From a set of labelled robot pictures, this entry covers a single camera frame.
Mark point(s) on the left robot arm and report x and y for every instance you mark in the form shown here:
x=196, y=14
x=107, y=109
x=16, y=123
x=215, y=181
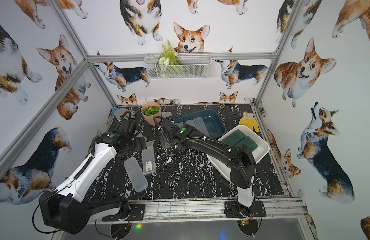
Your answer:
x=65, y=209

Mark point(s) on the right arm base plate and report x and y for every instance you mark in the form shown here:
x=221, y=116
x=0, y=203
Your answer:
x=238, y=211

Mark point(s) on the artificial fern with flower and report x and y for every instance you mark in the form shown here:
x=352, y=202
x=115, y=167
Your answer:
x=168, y=61

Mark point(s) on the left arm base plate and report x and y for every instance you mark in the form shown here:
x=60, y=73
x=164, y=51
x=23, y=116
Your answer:
x=134, y=212

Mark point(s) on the white storage box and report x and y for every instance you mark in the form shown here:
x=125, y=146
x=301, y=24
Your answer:
x=259, y=153

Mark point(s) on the clear rounded case front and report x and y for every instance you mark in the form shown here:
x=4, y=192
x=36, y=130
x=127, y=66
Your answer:
x=135, y=174

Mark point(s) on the clear case with red pen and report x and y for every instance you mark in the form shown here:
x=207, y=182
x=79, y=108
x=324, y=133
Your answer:
x=190, y=123

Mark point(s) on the clear case with barcode label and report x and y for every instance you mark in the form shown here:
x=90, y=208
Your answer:
x=148, y=155

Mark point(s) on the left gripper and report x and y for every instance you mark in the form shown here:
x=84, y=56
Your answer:
x=142, y=144

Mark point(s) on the dark green case with pens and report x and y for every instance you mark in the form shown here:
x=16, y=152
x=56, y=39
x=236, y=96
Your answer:
x=234, y=138

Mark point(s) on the white wire wall basket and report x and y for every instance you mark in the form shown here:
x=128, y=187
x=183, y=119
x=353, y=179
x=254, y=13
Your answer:
x=182, y=66

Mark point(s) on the clear rounded case back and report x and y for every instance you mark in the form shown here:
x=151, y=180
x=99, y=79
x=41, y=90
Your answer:
x=166, y=114

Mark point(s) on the yellow work glove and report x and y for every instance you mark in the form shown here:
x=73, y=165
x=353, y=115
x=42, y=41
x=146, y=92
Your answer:
x=249, y=121

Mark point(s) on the clear rounded case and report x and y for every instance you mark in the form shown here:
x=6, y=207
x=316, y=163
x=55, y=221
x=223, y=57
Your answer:
x=135, y=174
x=166, y=114

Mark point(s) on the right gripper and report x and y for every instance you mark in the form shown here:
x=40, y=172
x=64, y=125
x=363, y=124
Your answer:
x=165, y=137

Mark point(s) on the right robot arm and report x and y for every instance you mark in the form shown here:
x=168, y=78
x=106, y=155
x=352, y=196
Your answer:
x=240, y=161

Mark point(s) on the teal storage box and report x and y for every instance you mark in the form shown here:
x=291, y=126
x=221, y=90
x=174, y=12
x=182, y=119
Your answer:
x=214, y=124

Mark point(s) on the pink pot with green plant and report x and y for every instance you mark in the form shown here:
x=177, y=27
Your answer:
x=149, y=111

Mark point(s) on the grey work glove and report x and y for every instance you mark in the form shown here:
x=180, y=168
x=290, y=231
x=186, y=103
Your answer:
x=119, y=112

